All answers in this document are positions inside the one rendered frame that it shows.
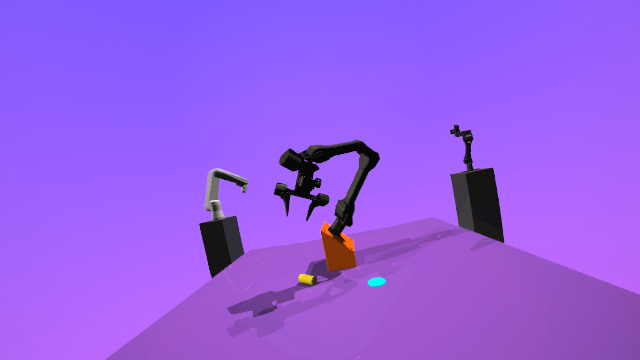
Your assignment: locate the yellow cylinder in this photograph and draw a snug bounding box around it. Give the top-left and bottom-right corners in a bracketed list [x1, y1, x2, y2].
[299, 274, 317, 286]

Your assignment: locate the cyan circle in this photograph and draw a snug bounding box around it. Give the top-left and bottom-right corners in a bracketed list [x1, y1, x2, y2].
[368, 277, 386, 287]

